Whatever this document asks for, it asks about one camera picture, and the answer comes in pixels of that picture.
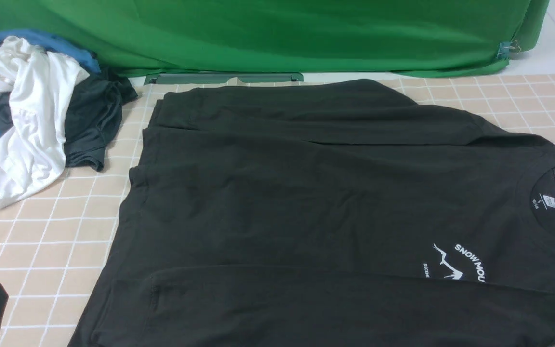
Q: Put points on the dark gray long-sleeved shirt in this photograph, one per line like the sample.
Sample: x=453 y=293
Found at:
x=342 y=215

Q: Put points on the dark teal crumpled shirt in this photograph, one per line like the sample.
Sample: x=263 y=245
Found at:
x=93 y=119

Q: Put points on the white crumpled shirt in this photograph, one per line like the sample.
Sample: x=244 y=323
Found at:
x=40 y=85

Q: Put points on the beige checkered tablecloth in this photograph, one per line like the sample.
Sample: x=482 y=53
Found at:
x=54 y=244

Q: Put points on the blue crumpled garment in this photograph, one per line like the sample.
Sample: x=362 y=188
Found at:
x=51 y=42

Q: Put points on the green backdrop cloth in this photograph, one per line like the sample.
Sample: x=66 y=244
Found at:
x=419 y=38

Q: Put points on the binder clip on backdrop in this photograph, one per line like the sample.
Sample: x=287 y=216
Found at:
x=507 y=49

